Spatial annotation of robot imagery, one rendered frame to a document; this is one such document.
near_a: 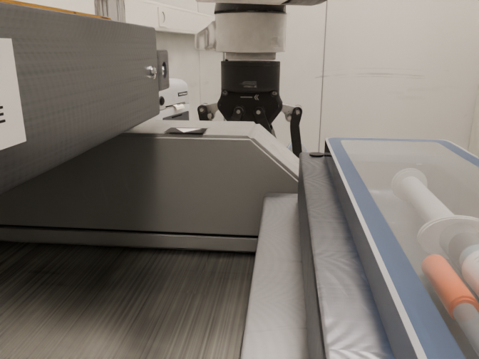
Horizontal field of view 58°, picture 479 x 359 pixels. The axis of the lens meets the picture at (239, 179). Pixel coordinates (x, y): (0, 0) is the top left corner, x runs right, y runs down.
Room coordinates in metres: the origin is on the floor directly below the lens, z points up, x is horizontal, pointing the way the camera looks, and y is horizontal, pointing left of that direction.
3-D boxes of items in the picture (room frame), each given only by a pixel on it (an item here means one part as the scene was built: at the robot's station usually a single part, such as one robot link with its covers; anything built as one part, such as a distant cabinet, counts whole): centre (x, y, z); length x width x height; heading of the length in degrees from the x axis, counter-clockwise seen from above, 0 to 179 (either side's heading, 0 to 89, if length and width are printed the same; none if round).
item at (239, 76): (0.57, -0.01, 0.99); 0.08 x 0.08 x 0.09
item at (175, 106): (1.25, 0.28, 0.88); 0.25 x 0.20 x 0.17; 70
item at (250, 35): (0.59, 0.00, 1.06); 0.13 x 0.12 x 0.05; 172
